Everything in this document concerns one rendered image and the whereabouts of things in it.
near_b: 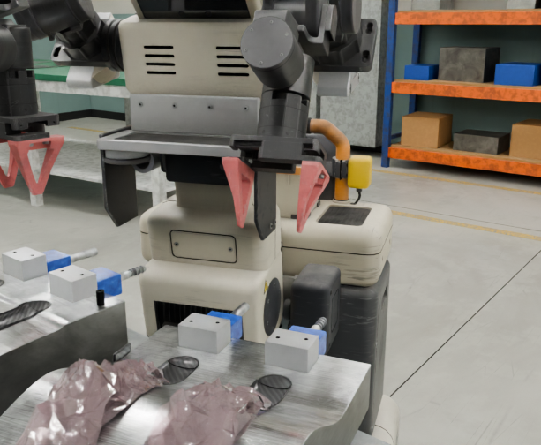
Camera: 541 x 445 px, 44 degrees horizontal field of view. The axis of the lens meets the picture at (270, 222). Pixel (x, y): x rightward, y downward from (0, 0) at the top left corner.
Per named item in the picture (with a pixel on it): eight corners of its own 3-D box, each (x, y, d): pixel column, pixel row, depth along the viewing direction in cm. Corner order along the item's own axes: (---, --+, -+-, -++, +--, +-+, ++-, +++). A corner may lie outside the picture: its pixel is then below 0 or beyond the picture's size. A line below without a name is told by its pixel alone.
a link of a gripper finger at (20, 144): (23, 202, 80) (14, 124, 78) (-8, 193, 85) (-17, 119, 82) (71, 192, 85) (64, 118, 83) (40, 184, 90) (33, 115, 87)
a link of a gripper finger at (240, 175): (274, 225, 71) (285, 141, 73) (212, 220, 73) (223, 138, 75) (289, 235, 78) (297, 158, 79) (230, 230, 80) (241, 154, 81)
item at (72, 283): (133, 282, 93) (131, 245, 92) (157, 290, 90) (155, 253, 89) (51, 312, 84) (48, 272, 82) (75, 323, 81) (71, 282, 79)
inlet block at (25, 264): (86, 264, 100) (84, 230, 98) (107, 272, 97) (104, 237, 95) (5, 290, 90) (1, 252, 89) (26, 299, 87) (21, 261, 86)
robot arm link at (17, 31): (36, 18, 83) (-9, 18, 83) (13, 18, 77) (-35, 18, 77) (41, 75, 85) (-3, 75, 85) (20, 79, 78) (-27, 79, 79)
